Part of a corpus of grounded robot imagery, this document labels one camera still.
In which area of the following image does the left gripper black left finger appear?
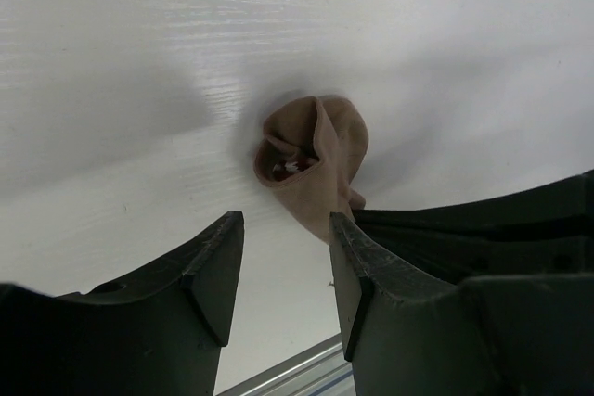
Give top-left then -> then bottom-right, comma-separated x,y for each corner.
1,211 -> 244,395

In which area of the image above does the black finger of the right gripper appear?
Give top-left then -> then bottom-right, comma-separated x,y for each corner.
355,172 -> 593,283

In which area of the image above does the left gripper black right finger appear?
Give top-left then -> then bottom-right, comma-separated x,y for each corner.
329,213 -> 593,395

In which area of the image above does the brown sock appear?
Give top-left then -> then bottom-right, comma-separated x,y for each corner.
253,96 -> 368,243

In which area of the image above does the aluminium rail frame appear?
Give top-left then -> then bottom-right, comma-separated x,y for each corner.
220,334 -> 356,396

